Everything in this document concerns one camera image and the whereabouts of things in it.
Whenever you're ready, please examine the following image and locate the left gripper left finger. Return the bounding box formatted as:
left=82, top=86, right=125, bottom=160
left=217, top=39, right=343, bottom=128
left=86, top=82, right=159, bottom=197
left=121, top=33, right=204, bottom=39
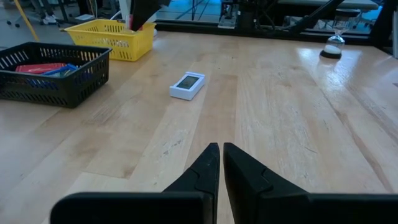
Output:
left=49, top=142, right=221, bottom=224

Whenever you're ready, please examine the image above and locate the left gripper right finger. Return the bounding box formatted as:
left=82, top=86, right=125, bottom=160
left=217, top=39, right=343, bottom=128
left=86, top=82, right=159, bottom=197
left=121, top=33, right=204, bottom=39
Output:
left=222, top=142, right=398, bottom=224

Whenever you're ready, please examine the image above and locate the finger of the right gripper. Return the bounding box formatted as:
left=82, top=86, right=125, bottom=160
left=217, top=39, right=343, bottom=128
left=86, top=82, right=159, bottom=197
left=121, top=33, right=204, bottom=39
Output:
left=131, top=0, right=171, bottom=32

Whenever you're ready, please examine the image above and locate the red white plug adapter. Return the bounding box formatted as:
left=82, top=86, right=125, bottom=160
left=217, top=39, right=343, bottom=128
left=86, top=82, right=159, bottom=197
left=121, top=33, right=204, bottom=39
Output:
left=128, top=14, right=144, bottom=32

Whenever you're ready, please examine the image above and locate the white digital thermometer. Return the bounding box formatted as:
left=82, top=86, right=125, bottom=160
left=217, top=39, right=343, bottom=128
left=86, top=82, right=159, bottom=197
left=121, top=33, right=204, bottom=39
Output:
left=169, top=71, right=206, bottom=101

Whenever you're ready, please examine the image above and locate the blue digital thermometer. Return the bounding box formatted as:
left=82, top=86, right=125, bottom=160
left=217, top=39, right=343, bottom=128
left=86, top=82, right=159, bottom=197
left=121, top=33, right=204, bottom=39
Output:
left=42, top=63, right=79, bottom=78

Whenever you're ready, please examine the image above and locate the red digital thermometer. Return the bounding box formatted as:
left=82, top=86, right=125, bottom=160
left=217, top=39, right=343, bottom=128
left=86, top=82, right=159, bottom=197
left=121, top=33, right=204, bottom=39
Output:
left=14, top=62, right=67, bottom=75

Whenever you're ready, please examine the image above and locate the yellow plastic basket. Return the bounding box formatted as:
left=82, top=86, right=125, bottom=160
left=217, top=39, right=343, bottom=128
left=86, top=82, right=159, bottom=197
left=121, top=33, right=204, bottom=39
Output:
left=63, top=18, right=157, bottom=62

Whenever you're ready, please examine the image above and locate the black plastic basket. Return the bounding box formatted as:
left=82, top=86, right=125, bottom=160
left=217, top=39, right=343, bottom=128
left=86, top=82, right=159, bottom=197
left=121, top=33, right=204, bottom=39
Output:
left=0, top=41, right=113, bottom=110

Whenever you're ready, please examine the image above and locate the grey desk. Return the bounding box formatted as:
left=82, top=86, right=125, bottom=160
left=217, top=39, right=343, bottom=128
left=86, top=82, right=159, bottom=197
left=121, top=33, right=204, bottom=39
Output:
left=278, top=0, right=379, bottom=12

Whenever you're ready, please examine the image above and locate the silver arm base bracket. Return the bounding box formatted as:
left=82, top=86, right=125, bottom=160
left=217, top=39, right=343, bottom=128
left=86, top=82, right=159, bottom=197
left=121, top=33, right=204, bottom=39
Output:
left=218, top=12, right=239, bottom=30

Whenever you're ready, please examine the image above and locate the yellow hanging cable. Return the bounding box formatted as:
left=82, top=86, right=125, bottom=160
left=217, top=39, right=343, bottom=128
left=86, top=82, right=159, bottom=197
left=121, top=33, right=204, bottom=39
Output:
left=13, top=0, right=40, bottom=42

